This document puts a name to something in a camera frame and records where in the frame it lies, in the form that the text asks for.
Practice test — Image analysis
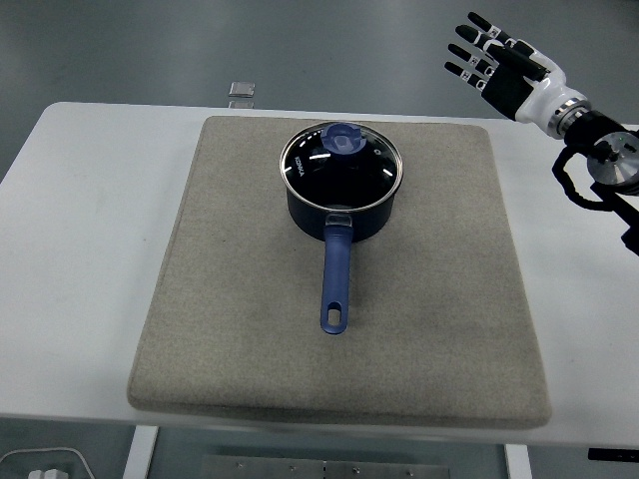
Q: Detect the white table leg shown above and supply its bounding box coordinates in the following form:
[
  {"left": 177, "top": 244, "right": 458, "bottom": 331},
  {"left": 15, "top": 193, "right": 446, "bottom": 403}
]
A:
[
  {"left": 121, "top": 425, "right": 161, "bottom": 479},
  {"left": 503, "top": 443, "right": 533, "bottom": 479}
]

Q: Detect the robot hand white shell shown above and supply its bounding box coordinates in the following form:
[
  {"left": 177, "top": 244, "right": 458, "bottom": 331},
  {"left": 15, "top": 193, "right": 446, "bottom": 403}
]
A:
[{"left": 442, "top": 11, "right": 590, "bottom": 132}]

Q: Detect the white cable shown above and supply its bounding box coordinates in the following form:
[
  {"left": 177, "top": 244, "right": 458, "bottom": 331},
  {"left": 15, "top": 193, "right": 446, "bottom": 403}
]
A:
[{"left": 0, "top": 446, "right": 97, "bottom": 479}]

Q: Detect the beige fabric mat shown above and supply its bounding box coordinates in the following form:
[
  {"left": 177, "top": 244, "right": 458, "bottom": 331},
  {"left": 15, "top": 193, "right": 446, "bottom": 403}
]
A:
[{"left": 126, "top": 115, "right": 553, "bottom": 432}]

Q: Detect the glass lid with blue knob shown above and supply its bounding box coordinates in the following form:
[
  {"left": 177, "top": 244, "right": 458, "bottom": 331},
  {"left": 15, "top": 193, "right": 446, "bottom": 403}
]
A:
[{"left": 278, "top": 121, "right": 405, "bottom": 214}]

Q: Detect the dark saucepan with blue handle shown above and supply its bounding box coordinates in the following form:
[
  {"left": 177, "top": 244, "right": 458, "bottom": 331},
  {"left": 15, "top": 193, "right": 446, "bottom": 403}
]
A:
[{"left": 284, "top": 172, "right": 401, "bottom": 336}]

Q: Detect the black flat bar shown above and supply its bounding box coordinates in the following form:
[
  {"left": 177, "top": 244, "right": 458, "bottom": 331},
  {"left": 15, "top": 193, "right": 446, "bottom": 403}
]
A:
[{"left": 586, "top": 447, "right": 639, "bottom": 462}]

